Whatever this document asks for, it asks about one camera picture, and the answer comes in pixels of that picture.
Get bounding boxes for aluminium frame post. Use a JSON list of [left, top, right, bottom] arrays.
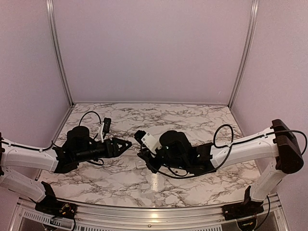
[[46, 0, 74, 107], [228, 0, 259, 110]]

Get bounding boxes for front aluminium rail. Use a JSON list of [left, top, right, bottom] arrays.
[[9, 194, 289, 231]]

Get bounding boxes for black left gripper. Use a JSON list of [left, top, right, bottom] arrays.
[[75, 137, 132, 163]]

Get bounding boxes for white remote control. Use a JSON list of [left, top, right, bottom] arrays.
[[135, 161, 147, 169]]

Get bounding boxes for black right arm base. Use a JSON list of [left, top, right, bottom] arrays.
[[222, 186, 264, 220]]

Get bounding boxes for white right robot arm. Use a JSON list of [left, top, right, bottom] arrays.
[[134, 119, 304, 216]]

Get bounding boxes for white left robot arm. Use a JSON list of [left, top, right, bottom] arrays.
[[0, 126, 132, 214]]

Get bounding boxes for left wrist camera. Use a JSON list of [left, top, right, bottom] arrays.
[[102, 117, 112, 134]]

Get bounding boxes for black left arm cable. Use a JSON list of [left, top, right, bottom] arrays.
[[78, 111, 103, 140]]

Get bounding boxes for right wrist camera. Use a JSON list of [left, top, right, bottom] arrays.
[[134, 130, 162, 154]]

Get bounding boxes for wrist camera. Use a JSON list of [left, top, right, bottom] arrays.
[[134, 130, 162, 154], [102, 117, 112, 134]]

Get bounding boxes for left aluminium frame post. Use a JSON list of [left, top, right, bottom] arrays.
[[46, 0, 74, 107]]

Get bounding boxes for right aluminium frame post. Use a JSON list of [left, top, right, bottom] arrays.
[[228, 0, 259, 110]]

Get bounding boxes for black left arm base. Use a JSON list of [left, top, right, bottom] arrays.
[[35, 181, 77, 219]]

